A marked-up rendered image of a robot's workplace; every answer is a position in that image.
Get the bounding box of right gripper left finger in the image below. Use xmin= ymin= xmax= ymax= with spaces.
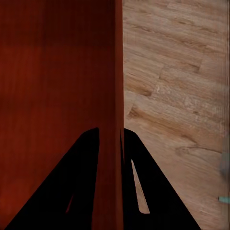
xmin=5 ymin=127 xmax=100 ymax=230

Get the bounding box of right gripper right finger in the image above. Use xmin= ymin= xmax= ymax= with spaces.
xmin=120 ymin=128 xmax=201 ymax=230

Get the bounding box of storage box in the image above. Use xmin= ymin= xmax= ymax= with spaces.
xmin=0 ymin=0 xmax=125 ymax=230

